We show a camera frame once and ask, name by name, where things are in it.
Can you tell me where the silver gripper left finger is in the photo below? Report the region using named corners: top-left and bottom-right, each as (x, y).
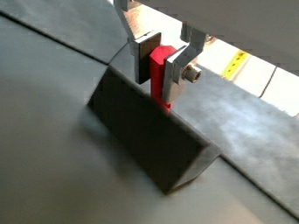
top-left (113, 0), bottom-right (161, 84)

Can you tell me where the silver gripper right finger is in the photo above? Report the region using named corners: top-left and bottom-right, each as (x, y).
top-left (161, 23), bottom-right (206, 103)

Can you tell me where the red hexagonal peg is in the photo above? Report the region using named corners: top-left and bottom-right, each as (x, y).
top-left (149, 45), bottom-right (176, 113)

